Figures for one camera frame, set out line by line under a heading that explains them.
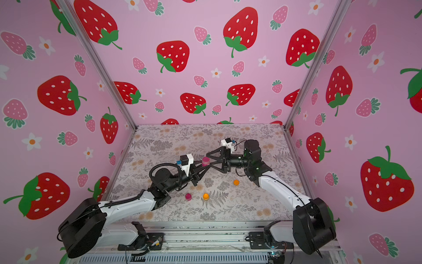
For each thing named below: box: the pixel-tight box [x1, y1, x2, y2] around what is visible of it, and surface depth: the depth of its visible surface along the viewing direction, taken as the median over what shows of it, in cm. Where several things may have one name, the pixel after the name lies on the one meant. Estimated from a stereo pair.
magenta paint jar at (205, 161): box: [201, 156, 211, 167], surface depth 69 cm
